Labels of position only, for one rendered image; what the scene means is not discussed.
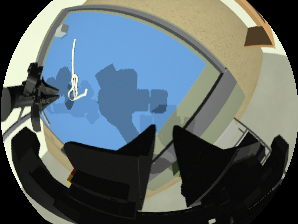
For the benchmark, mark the blue mat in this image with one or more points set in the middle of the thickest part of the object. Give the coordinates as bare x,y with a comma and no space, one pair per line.
135,75

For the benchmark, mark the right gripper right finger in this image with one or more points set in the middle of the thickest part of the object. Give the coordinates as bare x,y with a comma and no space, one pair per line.
202,164

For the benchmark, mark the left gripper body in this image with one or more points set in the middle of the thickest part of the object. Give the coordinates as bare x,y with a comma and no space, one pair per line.
34,104

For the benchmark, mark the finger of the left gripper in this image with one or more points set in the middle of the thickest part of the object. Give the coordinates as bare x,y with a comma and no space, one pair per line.
47,89
47,99

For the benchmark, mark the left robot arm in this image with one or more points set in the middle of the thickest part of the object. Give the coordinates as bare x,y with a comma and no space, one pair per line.
9,95

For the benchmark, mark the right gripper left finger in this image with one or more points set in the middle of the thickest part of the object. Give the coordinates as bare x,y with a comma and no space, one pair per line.
117,165

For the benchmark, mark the white rope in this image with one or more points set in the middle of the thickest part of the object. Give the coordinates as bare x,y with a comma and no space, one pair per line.
74,85

